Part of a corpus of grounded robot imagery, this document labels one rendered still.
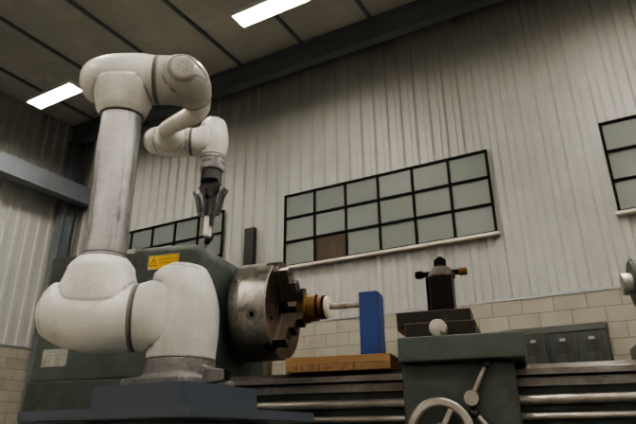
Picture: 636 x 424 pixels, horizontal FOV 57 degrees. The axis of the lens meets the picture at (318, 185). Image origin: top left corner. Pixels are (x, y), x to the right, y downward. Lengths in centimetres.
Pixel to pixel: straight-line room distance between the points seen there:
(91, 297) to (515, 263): 759
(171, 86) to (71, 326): 62
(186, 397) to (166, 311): 21
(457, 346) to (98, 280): 84
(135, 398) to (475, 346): 77
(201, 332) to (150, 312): 12
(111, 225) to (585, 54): 875
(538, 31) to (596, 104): 164
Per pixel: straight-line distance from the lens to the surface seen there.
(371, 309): 181
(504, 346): 148
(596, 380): 162
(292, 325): 185
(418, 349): 150
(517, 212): 882
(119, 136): 152
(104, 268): 139
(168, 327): 132
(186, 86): 153
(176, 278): 135
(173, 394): 122
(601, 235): 855
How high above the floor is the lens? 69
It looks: 24 degrees up
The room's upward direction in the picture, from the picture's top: straight up
